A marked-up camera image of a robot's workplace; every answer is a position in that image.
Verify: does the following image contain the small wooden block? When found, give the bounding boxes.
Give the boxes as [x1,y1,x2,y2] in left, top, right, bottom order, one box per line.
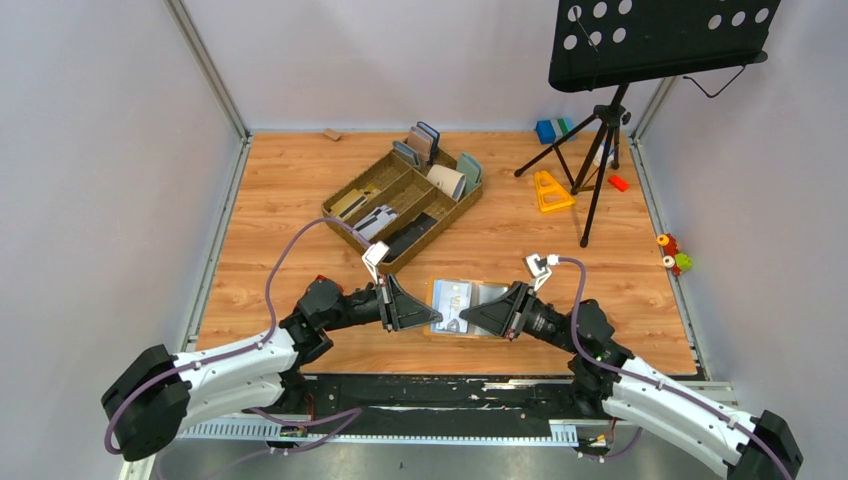
[322,128,343,142]

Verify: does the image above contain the blue card holders upright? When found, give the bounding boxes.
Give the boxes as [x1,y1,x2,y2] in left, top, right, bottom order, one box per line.
[392,121,441,171]

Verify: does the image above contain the yellow triangular toy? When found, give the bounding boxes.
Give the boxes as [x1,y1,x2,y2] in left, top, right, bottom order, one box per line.
[533,170,576,214]

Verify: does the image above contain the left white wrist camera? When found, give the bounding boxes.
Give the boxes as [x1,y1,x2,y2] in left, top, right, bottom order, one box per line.
[361,241,390,284]

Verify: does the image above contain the black music stand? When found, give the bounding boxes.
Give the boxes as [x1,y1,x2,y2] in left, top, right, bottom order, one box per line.
[541,0,780,212]

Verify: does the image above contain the teal card holder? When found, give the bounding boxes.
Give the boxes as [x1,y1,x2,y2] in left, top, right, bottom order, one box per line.
[456,152,483,195]

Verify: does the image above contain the beige card holder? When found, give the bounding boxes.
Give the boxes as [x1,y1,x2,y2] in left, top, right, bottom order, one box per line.
[426,165,466,201]

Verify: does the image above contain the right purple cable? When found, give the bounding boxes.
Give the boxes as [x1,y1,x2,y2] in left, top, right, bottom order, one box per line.
[556,256,796,480]

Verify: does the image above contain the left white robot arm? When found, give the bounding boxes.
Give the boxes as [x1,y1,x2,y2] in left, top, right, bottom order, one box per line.
[101,274,442,462]

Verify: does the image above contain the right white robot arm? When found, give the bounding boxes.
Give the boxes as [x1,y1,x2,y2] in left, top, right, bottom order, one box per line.
[460,282,803,479]

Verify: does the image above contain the purple cable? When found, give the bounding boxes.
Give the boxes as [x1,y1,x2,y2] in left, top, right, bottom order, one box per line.
[556,256,796,480]
[103,217,372,458]

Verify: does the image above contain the yellow leather card holder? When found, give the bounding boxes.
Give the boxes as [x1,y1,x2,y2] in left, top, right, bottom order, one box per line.
[424,278,509,339]

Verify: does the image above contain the woven compartment tray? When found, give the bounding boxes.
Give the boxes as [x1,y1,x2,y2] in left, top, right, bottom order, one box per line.
[320,149,484,273]

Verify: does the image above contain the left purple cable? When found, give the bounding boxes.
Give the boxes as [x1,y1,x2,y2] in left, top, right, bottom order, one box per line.
[103,217,372,458]

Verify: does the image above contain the small red brick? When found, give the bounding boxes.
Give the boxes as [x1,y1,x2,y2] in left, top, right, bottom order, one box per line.
[608,175,630,192]

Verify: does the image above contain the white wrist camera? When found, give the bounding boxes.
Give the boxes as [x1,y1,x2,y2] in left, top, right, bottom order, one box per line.
[524,253,560,292]
[361,241,390,284]

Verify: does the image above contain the colourful toy car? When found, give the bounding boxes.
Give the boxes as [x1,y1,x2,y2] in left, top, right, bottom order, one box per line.
[656,233,693,276]

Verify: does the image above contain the blue green block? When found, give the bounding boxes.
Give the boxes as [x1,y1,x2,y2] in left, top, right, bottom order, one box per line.
[534,117,574,145]

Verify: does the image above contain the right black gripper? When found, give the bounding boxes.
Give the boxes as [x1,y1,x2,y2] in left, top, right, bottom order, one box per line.
[458,282,580,356]

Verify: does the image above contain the white black cards in tray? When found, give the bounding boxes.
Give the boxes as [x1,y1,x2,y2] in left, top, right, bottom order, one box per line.
[352,204,398,243]

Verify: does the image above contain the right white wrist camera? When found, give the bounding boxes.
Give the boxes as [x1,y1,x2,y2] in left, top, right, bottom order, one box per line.
[524,253,560,292]

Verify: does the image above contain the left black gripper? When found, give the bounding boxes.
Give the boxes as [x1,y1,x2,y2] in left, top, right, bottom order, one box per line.
[323,273,443,332]

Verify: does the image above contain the gold cards in tray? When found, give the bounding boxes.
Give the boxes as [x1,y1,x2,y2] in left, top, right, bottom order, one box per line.
[329,189,369,221]

